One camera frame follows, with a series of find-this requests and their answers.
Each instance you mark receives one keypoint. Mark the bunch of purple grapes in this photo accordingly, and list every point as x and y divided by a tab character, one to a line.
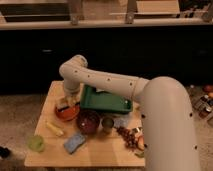
128	137

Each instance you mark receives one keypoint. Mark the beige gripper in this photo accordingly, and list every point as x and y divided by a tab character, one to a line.
71	99

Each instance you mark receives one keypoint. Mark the light green cup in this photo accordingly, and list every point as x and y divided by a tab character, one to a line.
36	143

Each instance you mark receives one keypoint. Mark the blue sponge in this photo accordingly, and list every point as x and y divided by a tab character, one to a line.
74	142

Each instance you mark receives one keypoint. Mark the red object on floor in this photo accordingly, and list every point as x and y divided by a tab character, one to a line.
208	88

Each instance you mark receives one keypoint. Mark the red bowl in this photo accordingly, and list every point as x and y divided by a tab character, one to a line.
66	112

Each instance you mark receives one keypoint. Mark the wooden table board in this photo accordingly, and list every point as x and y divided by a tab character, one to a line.
100	150

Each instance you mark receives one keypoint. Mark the grey blue cloth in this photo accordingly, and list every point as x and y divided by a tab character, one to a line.
121	121

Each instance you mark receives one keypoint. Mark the green plastic tray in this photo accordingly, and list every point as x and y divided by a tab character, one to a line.
104	101

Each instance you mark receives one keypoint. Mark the dark metal cup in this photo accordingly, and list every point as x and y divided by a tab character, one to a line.
107	124

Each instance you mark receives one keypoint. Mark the black object at left edge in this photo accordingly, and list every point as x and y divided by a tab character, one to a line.
4	152

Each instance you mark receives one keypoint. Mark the dark maroon bowl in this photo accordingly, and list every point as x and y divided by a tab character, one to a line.
88	121

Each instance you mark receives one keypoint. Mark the wooden shelf rail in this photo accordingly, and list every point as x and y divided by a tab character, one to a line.
76	14

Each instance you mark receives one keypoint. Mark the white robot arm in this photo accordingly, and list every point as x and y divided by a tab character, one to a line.
165	107

